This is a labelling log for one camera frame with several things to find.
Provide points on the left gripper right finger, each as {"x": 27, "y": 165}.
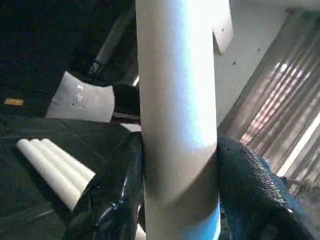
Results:
{"x": 250, "y": 195}

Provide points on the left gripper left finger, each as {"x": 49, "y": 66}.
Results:
{"x": 112, "y": 215}

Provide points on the white leg with black mark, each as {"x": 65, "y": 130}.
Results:
{"x": 175, "y": 100}

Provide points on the black work mat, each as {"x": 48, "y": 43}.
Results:
{"x": 30, "y": 200}

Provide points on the shiny pleated curtain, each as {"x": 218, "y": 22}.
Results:
{"x": 282, "y": 87}

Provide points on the grey printed cushion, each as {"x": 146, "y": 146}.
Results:
{"x": 82, "y": 100}

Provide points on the black cabinet with gold label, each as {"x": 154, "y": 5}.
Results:
{"x": 25, "y": 75}

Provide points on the silver metal tube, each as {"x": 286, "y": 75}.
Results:
{"x": 112, "y": 42}

